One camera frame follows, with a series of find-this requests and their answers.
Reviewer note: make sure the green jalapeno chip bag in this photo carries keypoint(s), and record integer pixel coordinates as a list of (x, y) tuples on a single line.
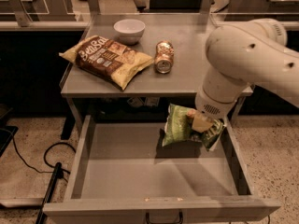
[(178, 128)]

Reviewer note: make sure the white bowl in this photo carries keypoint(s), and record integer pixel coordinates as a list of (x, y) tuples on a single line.
[(129, 31)]

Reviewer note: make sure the orange soda can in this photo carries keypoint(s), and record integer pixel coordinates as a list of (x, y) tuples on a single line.
[(164, 57)]

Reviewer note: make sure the black floor bar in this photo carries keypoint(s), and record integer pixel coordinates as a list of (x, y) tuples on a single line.
[(57, 174)]

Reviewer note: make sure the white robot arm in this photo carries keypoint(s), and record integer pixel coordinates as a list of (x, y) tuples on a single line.
[(247, 53)]

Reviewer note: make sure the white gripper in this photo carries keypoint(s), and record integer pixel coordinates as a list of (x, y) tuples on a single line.
[(209, 105)]

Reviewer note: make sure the brown yellow chip bag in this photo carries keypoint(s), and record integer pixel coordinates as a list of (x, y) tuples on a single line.
[(108, 59)]

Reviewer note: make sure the black drawer handle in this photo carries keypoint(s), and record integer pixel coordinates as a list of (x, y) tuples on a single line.
[(150, 218)]

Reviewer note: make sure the grey open drawer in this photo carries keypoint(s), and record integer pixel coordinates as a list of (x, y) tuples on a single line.
[(121, 172)]

